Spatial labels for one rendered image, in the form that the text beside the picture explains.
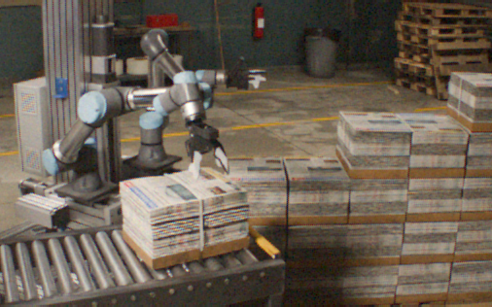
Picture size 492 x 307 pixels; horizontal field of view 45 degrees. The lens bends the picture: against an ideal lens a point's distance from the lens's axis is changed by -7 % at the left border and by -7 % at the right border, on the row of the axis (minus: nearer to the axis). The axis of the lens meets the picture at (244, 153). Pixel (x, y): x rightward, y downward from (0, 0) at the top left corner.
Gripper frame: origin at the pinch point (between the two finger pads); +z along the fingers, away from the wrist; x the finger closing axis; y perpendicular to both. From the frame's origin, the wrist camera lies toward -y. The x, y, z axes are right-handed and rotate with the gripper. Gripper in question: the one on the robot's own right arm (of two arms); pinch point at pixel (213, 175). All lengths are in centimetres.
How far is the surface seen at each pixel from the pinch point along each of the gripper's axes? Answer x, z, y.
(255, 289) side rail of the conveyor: -12.8, 38.9, 17.1
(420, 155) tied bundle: -123, 4, 32
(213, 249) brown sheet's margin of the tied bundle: -4.8, 21.6, 24.2
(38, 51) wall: -104, -326, 648
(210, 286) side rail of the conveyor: 3.6, 33.7, 16.3
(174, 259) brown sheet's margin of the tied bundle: 10.3, 22.1, 24.5
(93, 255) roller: 33, 13, 44
